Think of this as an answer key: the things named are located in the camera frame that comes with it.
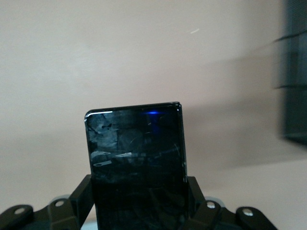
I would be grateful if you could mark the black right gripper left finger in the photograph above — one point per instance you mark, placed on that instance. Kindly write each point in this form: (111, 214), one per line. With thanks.
(62, 210)

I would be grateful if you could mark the large black smartphone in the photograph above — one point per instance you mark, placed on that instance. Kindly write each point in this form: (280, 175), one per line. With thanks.
(136, 155)

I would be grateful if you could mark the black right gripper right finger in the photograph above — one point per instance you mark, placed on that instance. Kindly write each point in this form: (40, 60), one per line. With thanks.
(211, 215)

